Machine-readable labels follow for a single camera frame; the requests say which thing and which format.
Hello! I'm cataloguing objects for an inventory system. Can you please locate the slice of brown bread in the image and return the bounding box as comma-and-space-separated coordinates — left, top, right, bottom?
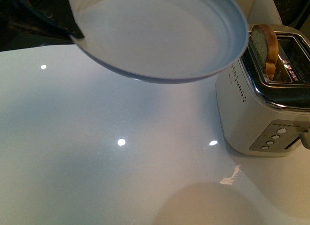
250, 24, 279, 81

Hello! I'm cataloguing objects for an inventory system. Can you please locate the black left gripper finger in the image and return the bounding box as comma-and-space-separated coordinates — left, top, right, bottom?
18, 0, 84, 39

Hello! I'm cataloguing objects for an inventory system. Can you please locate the chrome white toaster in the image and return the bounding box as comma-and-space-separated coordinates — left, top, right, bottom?
216, 25, 310, 157

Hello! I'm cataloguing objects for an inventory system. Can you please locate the grey round plate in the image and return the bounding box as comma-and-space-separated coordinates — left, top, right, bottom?
69, 0, 248, 83

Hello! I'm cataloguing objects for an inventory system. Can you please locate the beige chair right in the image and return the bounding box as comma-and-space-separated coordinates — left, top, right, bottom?
235, 0, 282, 25

